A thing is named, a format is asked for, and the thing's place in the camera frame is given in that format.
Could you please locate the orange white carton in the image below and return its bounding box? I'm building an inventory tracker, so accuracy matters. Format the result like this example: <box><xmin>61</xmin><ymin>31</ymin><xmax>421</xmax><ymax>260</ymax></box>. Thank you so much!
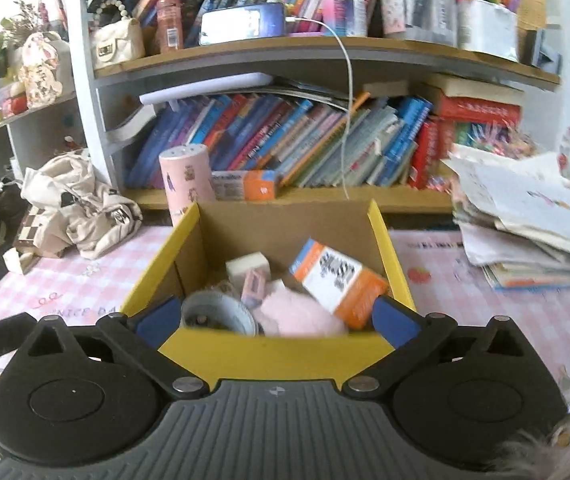
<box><xmin>210</xmin><ymin>170</ymin><xmax>282</xmax><ymax>202</ymax></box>

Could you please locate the white cylindrical pen holder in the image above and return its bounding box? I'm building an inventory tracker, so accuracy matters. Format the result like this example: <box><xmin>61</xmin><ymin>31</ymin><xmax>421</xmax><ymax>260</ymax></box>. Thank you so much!
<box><xmin>458</xmin><ymin>0</ymin><xmax>521</xmax><ymax>62</ymax></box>

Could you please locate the dried flower bunch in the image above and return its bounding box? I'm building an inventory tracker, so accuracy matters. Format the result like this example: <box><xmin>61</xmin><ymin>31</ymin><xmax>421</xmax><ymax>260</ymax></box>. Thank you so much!
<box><xmin>0</xmin><ymin>0</ymin><xmax>42</xmax><ymax>62</ymax></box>

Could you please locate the red round container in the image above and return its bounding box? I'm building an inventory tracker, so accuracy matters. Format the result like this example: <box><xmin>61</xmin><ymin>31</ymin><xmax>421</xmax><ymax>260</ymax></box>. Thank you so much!
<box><xmin>0</xmin><ymin>92</ymin><xmax>30</xmax><ymax>117</ymax></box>

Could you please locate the black bag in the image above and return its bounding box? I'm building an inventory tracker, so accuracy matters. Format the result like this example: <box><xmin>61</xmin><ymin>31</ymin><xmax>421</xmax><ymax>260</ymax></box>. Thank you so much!
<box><xmin>0</xmin><ymin>177</ymin><xmax>28</xmax><ymax>227</ymax></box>

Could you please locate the stack of papers and booklets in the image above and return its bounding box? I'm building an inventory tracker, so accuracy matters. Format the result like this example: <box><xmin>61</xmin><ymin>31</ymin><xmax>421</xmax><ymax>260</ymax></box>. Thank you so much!
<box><xmin>440</xmin><ymin>144</ymin><xmax>570</xmax><ymax>292</ymax></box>

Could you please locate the white rectangular block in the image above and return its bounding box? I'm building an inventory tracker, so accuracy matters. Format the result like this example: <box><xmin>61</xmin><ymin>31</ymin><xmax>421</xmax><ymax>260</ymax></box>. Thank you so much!
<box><xmin>225</xmin><ymin>254</ymin><xmax>270</xmax><ymax>287</ymax></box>

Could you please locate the white wooden bookshelf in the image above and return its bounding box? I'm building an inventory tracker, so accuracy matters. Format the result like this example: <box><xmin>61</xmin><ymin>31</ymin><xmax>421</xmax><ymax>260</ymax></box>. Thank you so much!
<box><xmin>0</xmin><ymin>0</ymin><xmax>563</xmax><ymax>213</ymax></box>

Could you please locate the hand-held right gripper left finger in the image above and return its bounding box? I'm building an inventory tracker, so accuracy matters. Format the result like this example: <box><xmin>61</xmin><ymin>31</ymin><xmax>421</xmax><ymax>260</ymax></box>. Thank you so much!
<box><xmin>17</xmin><ymin>296</ymin><xmax>205</xmax><ymax>401</ymax></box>

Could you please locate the orange white toothpaste box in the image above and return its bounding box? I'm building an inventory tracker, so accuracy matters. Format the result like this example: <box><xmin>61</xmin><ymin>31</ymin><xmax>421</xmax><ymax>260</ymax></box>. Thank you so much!
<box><xmin>290</xmin><ymin>238</ymin><xmax>390</xmax><ymax>331</ymax></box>

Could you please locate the wooden chessboard box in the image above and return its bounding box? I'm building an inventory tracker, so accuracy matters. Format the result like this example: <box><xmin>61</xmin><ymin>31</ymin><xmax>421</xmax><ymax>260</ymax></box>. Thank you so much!
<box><xmin>12</xmin><ymin>205</ymin><xmax>56</xmax><ymax>262</ymax></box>

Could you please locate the grey fluffy beaded trim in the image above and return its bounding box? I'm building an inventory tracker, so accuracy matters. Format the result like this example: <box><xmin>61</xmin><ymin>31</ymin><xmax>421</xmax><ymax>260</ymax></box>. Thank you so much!
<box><xmin>490</xmin><ymin>400</ymin><xmax>570</xmax><ymax>480</ymax></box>

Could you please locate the pink patterned pen cup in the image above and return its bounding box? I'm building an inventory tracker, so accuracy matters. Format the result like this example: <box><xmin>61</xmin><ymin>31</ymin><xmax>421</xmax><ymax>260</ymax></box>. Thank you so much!
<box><xmin>380</xmin><ymin>0</ymin><xmax>459</xmax><ymax>49</ymax></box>

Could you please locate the blue charging smartphone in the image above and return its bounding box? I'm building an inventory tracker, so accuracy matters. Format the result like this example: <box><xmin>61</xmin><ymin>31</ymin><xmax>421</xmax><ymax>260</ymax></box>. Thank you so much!
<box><xmin>199</xmin><ymin>2</ymin><xmax>289</xmax><ymax>47</ymax></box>

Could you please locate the bunny figure decoration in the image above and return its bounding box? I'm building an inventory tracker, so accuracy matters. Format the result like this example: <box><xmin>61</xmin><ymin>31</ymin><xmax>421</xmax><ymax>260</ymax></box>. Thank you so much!
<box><xmin>17</xmin><ymin>32</ymin><xmax>64</xmax><ymax>109</ymax></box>

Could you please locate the row of thin colourful books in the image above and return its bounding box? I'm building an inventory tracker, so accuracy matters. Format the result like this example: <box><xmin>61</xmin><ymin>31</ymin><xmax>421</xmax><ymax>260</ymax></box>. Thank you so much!
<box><xmin>125</xmin><ymin>91</ymin><xmax>527</xmax><ymax>192</ymax></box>

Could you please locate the pink checkered desktop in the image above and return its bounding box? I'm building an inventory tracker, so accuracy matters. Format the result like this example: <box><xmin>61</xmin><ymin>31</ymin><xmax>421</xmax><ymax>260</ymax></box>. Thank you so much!
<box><xmin>0</xmin><ymin>225</ymin><xmax>570</xmax><ymax>480</ymax></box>

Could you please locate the pink sticker canister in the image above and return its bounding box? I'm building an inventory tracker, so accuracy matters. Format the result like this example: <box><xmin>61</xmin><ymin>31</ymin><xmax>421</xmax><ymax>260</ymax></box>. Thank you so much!
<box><xmin>159</xmin><ymin>143</ymin><xmax>216</xmax><ymax>229</ymax></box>

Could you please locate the thick open book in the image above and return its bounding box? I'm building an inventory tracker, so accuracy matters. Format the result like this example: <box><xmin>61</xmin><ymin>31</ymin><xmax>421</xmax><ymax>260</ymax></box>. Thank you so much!
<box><xmin>107</xmin><ymin>105</ymin><xmax>159</xmax><ymax>144</ymax></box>

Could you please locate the yellow cardboard box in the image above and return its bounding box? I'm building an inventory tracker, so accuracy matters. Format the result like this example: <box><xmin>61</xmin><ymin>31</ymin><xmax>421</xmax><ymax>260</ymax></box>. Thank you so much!
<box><xmin>120</xmin><ymin>199</ymin><xmax>419</xmax><ymax>394</ymax></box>

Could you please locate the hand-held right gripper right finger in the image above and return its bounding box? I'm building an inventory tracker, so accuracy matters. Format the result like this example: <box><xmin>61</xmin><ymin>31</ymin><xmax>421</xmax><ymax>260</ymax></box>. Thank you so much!
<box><xmin>342</xmin><ymin>297</ymin><xmax>541</xmax><ymax>401</ymax></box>

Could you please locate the pink plush pig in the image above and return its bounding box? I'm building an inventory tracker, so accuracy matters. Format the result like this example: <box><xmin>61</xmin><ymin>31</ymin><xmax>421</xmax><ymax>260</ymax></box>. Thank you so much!
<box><xmin>252</xmin><ymin>285</ymin><xmax>351</xmax><ymax>339</ymax></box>

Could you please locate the white charging cable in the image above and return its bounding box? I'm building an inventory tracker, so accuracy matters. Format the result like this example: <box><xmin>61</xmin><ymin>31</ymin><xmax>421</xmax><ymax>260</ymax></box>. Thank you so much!
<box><xmin>285</xmin><ymin>16</ymin><xmax>357</xmax><ymax>202</ymax></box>

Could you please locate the white light bar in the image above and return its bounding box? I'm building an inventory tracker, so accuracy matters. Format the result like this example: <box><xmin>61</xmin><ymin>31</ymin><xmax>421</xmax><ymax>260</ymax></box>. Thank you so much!
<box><xmin>140</xmin><ymin>74</ymin><xmax>274</xmax><ymax>106</ymax></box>

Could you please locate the pink pump bottle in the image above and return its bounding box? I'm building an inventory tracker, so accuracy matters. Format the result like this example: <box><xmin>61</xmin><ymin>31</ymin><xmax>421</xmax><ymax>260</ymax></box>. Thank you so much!
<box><xmin>157</xmin><ymin>0</ymin><xmax>186</xmax><ymax>54</ymax></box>

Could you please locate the cream quilted handbag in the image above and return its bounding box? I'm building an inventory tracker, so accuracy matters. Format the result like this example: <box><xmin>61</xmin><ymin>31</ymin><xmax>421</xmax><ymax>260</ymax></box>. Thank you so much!
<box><xmin>89</xmin><ymin>0</ymin><xmax>146</xmax><ymax>69</ymax></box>

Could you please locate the white spray bottle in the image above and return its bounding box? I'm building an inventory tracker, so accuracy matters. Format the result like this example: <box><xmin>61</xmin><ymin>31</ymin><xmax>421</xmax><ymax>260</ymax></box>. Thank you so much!
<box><xmin>345</xmin><ymin>0</ymin><xmax>369</xmax><ymax>39</ymax></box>

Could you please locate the beige crumpled cloth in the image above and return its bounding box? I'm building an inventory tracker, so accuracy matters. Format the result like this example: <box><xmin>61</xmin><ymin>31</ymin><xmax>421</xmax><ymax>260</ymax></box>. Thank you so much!
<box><xmin>20</xmin><ymin>150</ymin><xmax>144</xmax><ymax>261</ymax></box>

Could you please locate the clear tape roll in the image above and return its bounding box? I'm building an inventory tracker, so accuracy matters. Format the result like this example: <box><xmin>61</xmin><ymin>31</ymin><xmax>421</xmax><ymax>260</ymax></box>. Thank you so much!
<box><xmin>181</xmin><ymin>290</ymin><xmax>259</xmax><ymax>336</ymax></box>

